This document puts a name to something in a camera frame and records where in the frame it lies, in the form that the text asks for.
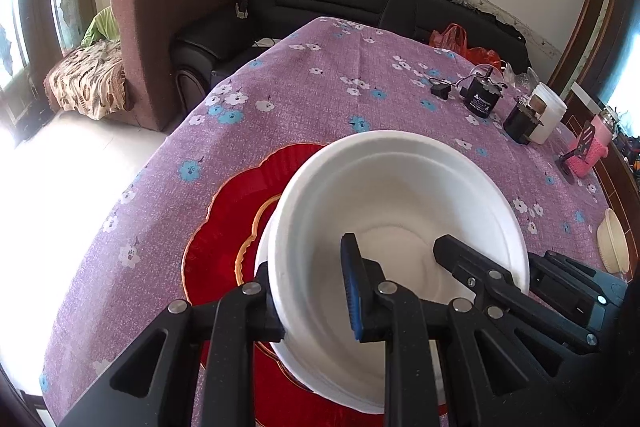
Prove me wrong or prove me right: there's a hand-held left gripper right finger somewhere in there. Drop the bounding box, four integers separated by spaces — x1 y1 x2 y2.
340 233 551 427

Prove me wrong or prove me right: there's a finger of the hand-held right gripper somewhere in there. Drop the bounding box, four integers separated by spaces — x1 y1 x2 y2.
432 234 601 355
530 251 628 333

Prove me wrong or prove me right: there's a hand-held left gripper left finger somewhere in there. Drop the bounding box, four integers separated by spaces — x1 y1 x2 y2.
60 264 286 427

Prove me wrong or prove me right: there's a large white foam bowl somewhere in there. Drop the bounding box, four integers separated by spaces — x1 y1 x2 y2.
254 207 276 295

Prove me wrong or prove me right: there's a small white foam bowl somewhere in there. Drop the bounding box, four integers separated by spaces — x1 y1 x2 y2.
267 130 531 415

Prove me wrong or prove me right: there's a large red scalloped plate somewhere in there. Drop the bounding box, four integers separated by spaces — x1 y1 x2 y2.
182 142 451 427

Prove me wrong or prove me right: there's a cream plastic bowl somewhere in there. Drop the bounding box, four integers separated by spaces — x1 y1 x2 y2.
596 207 630 275

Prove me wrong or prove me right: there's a pink thermos with knitted sleeve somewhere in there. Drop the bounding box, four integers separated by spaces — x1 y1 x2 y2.
575 107 621 180

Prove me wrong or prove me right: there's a dark small bottle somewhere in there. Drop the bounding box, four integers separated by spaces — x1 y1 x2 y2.
502 99 546 146

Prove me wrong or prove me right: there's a white plastic jar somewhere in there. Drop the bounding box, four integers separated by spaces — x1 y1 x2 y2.
527 82 568 145

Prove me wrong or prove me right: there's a purple floral tablecloth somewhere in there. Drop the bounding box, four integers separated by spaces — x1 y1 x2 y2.
39 16 621 427

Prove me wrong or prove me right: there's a clear plastic bag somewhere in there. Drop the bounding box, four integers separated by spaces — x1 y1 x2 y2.
500 62 541 90

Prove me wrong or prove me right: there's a red plastic bag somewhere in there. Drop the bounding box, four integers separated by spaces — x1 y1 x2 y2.
430 23 501 68

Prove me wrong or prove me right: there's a leaf-patterned beige blanket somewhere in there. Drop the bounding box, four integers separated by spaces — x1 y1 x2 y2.
44 39 126 118

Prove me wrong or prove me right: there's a brown armchair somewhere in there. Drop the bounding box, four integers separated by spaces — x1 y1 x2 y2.
110 0 251 132

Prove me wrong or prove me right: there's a green cloth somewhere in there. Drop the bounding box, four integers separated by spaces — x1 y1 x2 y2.
82 6 121 48

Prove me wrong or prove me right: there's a wooden door frame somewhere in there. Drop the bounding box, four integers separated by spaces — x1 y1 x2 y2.
547 0 621 98

